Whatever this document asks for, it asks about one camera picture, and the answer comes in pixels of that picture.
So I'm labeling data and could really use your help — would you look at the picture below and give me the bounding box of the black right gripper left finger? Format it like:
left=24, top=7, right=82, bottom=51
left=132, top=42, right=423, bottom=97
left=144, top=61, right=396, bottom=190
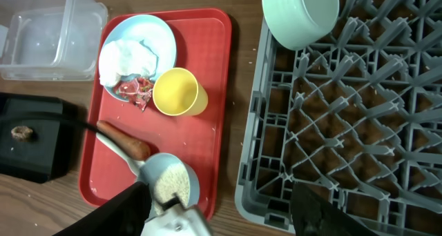
left=57, top=181, right=152, bottom=236

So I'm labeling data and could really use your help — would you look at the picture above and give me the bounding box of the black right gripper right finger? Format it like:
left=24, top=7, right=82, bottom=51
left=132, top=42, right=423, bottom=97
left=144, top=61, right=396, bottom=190
left=290, top=182, right=377, bottom=236

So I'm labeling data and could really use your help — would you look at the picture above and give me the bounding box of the light blue rice bowl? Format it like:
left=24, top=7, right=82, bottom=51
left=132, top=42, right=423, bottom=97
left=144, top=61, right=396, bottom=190
left=135, top=153, right=200, bottom=219

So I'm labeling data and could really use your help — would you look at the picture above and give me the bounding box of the white rice pile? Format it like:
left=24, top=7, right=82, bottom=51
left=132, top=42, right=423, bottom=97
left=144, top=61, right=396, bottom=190
left=153, top=164, right=190, bottom=206

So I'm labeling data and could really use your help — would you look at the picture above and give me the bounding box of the yellow plastic cup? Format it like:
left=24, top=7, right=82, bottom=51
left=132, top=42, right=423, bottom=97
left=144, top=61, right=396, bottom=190
left=152, top=68, right=209, bottom=117

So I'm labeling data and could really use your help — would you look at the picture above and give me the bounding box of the mint green bowl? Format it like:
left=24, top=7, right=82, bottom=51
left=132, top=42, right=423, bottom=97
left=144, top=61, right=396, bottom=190
left=262, top=0, right=340, bottom=50

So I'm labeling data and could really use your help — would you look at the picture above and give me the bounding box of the black waste tray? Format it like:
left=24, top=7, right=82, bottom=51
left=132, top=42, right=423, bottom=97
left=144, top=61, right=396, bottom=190
left=1, top=92, right=77, bottom=184

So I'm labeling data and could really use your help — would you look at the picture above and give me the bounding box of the grey dishwasher rack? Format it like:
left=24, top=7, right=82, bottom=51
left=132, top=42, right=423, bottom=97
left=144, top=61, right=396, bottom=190
left=235, top=0, right=441, bottom=235

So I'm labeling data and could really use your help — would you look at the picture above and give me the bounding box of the white plastic spoon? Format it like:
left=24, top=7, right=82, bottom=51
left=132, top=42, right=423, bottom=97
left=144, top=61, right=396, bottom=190
left=96, top=132, right=144, bottom=176

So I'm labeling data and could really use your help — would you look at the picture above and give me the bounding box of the orange carrot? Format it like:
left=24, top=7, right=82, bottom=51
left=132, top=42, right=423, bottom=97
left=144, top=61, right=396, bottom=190
left=97, top=120, right=151, bottom=161

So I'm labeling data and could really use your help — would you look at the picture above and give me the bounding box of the red snack wrapper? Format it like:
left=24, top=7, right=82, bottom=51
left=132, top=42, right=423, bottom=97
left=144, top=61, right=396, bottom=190
left=113, top=77, right=154, bottom=112

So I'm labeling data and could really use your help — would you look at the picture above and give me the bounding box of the brown food scrap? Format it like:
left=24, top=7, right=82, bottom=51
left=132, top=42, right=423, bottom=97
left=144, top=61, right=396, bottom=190
left=11, top=126, right=34, bottom=141

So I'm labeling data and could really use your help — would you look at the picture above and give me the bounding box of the white crumpled napkin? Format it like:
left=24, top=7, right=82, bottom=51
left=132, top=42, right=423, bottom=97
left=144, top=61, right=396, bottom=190
left=98, top=39, right=158, bottom=87

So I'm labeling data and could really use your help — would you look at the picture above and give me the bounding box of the light blue plate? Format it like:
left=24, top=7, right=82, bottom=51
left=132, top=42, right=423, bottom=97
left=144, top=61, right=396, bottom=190
left=99, top=14, right=177, bottom=102

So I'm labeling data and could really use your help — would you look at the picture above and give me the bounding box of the red plastic tray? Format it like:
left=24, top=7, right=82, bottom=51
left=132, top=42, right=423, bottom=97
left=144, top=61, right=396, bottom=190
left=78, top=8, right=232, bottom=219

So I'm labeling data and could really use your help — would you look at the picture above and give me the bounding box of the clear plastic bin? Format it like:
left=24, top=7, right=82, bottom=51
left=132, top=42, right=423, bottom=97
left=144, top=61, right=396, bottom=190
left=1, top=0, right=108, bottom=81

